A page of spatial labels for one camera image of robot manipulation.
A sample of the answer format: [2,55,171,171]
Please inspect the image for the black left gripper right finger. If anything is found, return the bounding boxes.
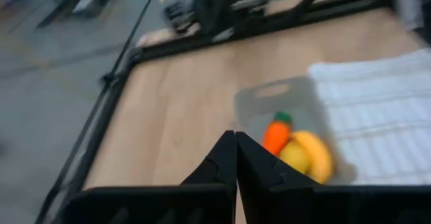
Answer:
[235,131,431,224]

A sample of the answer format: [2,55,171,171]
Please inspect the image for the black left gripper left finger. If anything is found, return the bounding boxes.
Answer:
[62,130,238,224]

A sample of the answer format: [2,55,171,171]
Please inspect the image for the yellow toy lemon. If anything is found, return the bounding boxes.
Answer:
[279,139,312,176]

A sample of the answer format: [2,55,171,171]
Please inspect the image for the yellow toy banana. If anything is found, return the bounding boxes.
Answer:
[292,130,335,185]

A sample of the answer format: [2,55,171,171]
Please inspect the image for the orange toy carrot green top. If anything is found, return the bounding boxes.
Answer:
[261,112,293,157]

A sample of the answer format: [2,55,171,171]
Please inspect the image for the white waffle cloth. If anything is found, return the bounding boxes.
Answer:
[308,48,431,186]

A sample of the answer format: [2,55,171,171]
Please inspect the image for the silver aluminium extrusion bar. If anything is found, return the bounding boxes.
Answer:
[392,0,425,30]

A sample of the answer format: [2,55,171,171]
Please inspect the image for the white plastic handled bin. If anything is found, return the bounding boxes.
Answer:
[234,75,358,186]

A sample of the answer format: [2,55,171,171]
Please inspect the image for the black aluminium table frame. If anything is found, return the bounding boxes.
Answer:
[35,0,431,224]

